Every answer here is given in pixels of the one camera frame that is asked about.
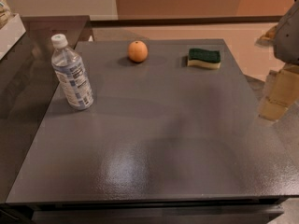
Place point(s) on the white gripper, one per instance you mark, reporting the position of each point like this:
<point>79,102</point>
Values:
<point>288,36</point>

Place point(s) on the orange fruit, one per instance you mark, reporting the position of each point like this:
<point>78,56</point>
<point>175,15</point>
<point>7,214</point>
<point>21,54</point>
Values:
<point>137,51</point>

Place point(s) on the green and yellow sponge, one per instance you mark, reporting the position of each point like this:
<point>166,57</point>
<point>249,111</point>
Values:
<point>209,59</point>

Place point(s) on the clear plastic water bottle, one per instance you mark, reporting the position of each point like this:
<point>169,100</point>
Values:
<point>71,73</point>

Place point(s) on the dark side table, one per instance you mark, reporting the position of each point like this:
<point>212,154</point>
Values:
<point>27,84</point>

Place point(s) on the white box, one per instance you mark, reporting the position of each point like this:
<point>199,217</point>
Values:
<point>10,34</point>

